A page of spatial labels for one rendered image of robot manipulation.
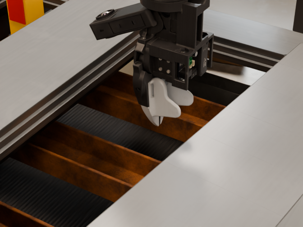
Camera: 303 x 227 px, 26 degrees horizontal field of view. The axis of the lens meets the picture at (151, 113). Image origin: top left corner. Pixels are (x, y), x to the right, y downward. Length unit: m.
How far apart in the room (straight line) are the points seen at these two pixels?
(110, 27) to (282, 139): 0.29
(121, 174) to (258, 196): 0.35
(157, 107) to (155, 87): 0.03
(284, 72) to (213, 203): 0.34
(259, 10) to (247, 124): 2.31
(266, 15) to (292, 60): 2.08
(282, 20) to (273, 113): 2.20
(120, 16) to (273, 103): 0.29
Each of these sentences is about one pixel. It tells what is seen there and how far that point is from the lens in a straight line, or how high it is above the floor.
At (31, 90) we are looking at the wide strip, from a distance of 1.04.
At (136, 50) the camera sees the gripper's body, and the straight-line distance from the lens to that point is 0.86.
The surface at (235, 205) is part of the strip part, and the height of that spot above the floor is 0.85.
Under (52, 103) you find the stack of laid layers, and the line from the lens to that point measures 1.03.
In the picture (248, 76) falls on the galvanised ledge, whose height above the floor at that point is 0.68.
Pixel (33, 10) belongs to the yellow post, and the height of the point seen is 0.83.
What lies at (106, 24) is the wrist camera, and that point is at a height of 1.00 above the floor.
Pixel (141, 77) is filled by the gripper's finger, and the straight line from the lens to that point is 0.86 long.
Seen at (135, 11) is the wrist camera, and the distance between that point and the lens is 0.85.
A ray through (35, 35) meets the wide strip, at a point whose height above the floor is 0.85.
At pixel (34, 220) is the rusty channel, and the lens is 0.99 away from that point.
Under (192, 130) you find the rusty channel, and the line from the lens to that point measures 1.18.
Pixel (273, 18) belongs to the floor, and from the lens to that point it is 3.18.
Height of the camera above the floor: 1.41
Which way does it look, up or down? 35 degrees down
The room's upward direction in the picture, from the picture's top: straight up
